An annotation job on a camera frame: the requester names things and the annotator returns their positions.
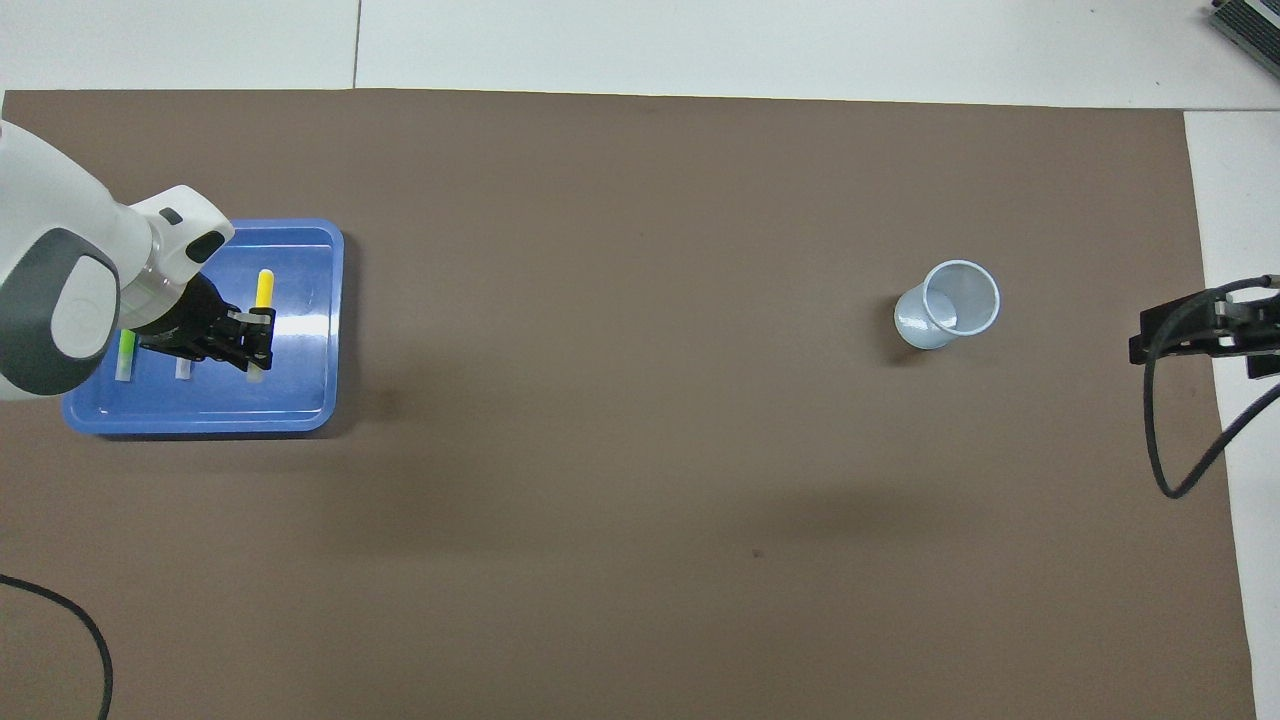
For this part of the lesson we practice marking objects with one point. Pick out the blue plastic tray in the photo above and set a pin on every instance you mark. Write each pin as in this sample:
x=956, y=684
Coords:
x=305, y=400

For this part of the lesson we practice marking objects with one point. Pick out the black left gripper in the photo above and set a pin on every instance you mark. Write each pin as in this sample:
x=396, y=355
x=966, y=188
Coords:
x=185, y=325

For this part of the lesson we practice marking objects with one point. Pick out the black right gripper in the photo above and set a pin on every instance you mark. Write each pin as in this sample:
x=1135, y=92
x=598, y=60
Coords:
x=1255, y=325

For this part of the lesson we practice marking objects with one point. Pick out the brown table mat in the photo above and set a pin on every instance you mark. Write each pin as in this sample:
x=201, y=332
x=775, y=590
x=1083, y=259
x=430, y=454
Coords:
x=640, y=450

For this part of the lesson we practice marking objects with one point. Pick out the grey ribbed device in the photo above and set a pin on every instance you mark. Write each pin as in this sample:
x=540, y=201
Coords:
x=1250, y=25

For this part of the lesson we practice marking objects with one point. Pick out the translucent plastic cup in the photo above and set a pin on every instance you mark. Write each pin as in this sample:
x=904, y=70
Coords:
x=945, y=320

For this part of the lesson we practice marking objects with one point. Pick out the yellow marker pen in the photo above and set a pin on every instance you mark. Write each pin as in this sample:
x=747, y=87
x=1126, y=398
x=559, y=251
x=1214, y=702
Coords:
x=264, y=290

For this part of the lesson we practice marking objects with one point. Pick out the green marker pen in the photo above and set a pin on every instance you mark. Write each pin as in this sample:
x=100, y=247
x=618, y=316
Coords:
x=125, y=355

